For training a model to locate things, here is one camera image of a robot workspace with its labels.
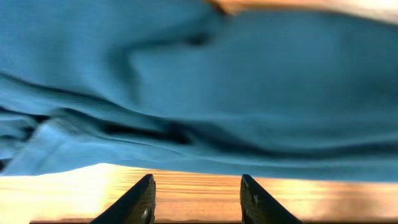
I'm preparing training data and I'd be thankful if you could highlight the blue t-shirt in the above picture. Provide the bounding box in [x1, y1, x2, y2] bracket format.
[1, 0, 397, 182]

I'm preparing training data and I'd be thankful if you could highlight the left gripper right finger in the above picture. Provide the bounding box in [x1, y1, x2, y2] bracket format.
[239, 174, 302, 224]

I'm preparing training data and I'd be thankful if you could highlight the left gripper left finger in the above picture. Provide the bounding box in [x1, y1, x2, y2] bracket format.
[90, 174, 156, 224]

